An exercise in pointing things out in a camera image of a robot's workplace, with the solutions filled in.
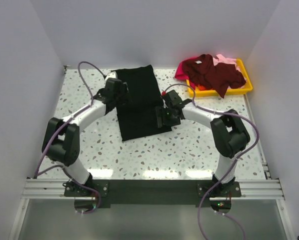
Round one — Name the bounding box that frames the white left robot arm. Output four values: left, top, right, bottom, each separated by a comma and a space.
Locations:
42, 77, 130, 197

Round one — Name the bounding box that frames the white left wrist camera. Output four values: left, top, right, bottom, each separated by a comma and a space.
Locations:
105, 71, 118, 81

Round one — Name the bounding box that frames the black t shirt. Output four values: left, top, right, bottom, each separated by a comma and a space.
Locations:
115, 65, 172, 142

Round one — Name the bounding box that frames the light pink t shirt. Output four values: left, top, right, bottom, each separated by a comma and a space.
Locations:
212, 54, 242, 73

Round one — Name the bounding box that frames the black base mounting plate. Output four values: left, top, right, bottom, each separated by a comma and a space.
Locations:
64, 178, 242, 209

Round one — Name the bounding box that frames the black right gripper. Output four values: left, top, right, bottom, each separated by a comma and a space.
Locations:
155, 105, 181, 128

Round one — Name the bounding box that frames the magenta t shirt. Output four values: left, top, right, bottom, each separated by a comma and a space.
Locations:
174, 61, 189, 81

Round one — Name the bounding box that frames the orange red garment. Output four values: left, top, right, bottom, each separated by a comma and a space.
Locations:
197, 85, 207, 91

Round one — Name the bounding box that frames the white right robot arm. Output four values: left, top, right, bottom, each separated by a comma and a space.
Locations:
155, 90, 251, 197

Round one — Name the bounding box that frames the maroon t shirt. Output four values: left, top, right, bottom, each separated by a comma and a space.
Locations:
182, 54, 246, 98

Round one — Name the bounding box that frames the yellow plastic tray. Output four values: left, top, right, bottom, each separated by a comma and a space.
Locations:
182, 54, 253, 98

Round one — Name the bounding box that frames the aluminium frame rail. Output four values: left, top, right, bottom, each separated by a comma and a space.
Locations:
22, 179, 285, 200

